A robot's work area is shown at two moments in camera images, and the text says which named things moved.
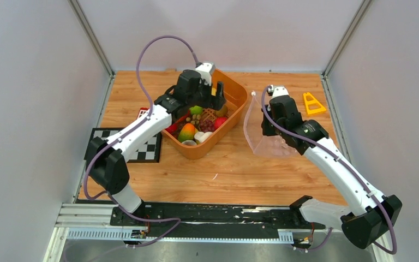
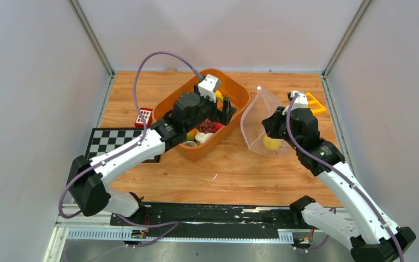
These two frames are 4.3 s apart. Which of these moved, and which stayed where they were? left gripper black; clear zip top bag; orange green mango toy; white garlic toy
Moved: left gripper black
Stayed: clear zip top bag; orange green mango toy; white garlic toy
